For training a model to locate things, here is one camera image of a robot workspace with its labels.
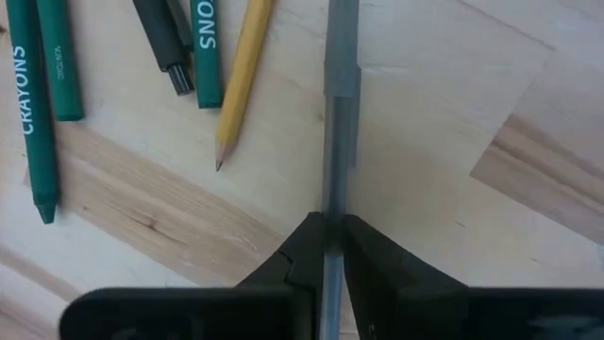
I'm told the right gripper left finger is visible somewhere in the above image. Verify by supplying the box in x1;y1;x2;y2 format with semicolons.
234;211;327;290

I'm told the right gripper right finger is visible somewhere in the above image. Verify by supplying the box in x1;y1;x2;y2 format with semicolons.
342;213;469;340

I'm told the grey pen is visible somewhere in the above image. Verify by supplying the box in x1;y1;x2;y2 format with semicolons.
319;0;363;340

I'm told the yellow pencil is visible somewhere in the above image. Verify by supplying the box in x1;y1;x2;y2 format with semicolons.
214;0;276;173

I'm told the green crayon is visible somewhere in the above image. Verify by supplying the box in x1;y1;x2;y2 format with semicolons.
36;0;86;122
189;0;225;111

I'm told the black scale pen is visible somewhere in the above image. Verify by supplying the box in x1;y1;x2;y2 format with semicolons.
132;0;195;97

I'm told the dark green marker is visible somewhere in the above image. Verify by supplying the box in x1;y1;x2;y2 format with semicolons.
4;0;61;226

